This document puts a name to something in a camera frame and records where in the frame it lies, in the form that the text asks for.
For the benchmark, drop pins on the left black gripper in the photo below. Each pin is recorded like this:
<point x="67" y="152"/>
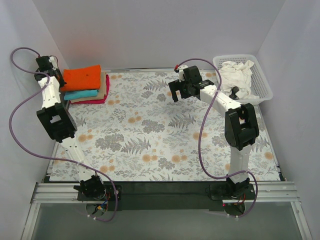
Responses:
<point x="59" y="80"/>

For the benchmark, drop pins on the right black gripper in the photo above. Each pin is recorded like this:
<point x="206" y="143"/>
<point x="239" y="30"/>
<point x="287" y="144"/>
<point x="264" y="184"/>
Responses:
<point x="178" y="85"/>

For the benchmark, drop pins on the orange t shirt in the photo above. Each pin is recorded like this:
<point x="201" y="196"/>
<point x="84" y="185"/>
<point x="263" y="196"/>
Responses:
<point x="88" y="78"/>

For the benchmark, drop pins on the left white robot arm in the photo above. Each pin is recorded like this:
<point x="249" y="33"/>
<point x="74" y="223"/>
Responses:
<point x="61" y="127"/>

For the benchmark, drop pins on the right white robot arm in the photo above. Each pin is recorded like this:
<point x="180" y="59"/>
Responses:
<point x="240" y="124"/>

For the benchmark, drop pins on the folded cyan t shirt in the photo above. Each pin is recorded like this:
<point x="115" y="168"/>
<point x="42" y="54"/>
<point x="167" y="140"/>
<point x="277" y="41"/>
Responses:
<point x="72" y="95"/>

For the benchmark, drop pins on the white t shirt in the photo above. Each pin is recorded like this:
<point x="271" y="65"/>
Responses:
<point x="237" y="80"/>

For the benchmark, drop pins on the folded magenta t shirt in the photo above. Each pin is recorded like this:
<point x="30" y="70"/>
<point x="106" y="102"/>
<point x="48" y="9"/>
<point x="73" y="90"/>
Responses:
<point x="96" y="101"/>

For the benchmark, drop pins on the floral table mat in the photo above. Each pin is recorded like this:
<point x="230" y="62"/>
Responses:
<point x="141" y="134"/>

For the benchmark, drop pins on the white plastic basket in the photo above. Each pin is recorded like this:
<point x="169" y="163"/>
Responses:
<point x="259" y="84"/>

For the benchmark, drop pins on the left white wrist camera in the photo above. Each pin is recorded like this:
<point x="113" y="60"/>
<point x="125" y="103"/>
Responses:
<point x="52" y="60"/>

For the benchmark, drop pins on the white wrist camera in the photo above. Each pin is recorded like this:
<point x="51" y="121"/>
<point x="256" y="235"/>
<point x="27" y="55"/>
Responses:
<point x="179" y="69"/>
<point x="52" y="60"/>

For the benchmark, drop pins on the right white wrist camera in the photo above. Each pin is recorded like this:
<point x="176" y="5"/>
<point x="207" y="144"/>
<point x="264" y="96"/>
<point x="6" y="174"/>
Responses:
<point x="179" y="69"/>

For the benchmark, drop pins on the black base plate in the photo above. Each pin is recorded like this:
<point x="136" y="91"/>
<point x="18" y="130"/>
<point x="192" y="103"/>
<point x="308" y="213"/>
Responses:
<point x="178" y="195"/>

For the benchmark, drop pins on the aluminium frame rail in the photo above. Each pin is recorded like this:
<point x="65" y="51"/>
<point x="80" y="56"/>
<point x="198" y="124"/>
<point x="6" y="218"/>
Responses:
<point x="268" y="191"/>

